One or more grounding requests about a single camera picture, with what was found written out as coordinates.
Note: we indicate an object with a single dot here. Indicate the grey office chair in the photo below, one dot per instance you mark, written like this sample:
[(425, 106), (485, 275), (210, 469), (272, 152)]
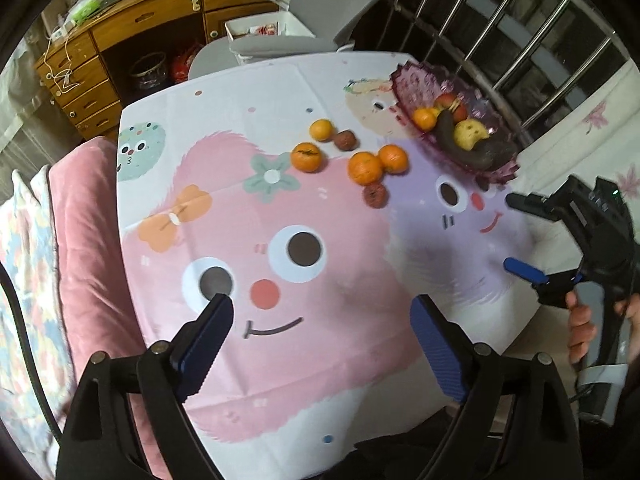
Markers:
[(331, 21)]

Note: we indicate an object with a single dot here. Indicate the wooden desk with drawers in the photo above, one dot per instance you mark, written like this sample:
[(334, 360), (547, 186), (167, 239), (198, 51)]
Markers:
[(87, 73)]

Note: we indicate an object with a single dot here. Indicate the green tissue pack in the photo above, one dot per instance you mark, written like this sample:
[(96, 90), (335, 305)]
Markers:
[(82, 9)]

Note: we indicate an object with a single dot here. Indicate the metal window bars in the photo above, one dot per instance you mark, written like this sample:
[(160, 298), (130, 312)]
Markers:
[(536, 60)]

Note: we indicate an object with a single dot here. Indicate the small yellow mandarin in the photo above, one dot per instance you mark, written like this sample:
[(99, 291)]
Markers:
[(321, 130)]

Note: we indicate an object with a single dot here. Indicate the pink plush cushion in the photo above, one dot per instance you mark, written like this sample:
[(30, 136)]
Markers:
[(96, 304)]

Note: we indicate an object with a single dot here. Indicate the small dark red fruit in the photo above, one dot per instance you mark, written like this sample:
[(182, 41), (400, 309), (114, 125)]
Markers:
[(375, 195), (345, 140)]

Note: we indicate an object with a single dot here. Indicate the dark avocado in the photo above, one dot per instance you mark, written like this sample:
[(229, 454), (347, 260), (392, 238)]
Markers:
[(491, 154)]

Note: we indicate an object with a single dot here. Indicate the dark waste bin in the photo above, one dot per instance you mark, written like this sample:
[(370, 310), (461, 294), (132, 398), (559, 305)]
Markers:
[(150, 71)]

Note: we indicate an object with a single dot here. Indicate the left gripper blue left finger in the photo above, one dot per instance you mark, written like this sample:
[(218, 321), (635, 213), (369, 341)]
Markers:
[(168, 373)]

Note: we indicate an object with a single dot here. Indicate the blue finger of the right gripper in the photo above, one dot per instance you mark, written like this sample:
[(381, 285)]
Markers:
[(525, 271), (532, 204)]

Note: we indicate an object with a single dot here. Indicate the white floral curtain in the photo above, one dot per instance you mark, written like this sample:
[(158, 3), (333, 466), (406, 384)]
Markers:
[(598, 139)]

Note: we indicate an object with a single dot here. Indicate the mandarin orange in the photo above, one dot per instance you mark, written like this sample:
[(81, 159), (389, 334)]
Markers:
[(425, 118), (394, 159), (365, 168)]

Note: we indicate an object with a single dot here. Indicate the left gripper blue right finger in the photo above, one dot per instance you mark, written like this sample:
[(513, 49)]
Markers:
[(470, 375)]

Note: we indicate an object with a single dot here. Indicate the white storage box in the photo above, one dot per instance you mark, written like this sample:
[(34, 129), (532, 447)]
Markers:
[(279, 23)]

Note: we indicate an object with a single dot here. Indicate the pink glass fruit bowl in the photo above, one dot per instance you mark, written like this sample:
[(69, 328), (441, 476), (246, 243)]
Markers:
[(418, 85)]

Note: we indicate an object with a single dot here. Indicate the dark overripe banana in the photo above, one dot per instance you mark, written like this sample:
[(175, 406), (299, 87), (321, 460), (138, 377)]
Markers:
[(444, 136)]

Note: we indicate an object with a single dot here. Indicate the yellow pear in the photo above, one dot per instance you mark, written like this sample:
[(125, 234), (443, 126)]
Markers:
[(468, 133)]

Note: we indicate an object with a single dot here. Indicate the partly hidden mandarin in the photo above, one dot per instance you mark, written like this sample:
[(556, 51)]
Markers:
[(306, 157)]

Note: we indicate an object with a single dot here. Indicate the floral patterned blanket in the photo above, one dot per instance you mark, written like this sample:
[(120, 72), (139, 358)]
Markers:
[(29, 253)]

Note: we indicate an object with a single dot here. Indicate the red apple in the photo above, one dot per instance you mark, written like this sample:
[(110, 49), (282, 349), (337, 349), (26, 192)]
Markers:
[(450, 101)]

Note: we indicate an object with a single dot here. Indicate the cartoon monster tablecloth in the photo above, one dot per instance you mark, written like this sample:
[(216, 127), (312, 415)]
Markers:
[(321, 354)]

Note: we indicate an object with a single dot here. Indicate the person right hand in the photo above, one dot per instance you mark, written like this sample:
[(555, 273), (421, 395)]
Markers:
[(583, 331)]

